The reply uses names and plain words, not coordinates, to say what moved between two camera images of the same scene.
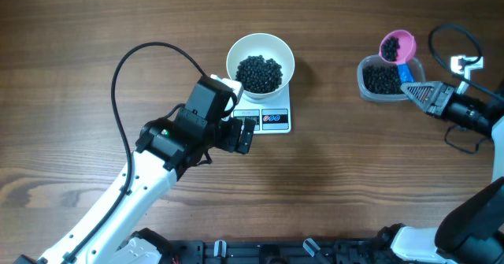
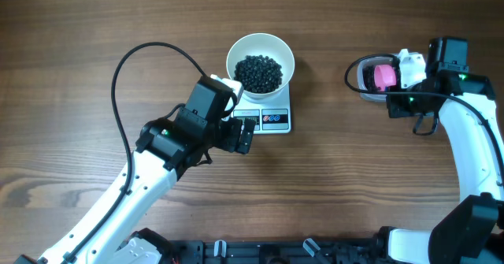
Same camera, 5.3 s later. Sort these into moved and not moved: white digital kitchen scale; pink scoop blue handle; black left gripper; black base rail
Moved: pink scoop blue handle
Not moved: white digital kitchen scale; black left gripper; black base rail
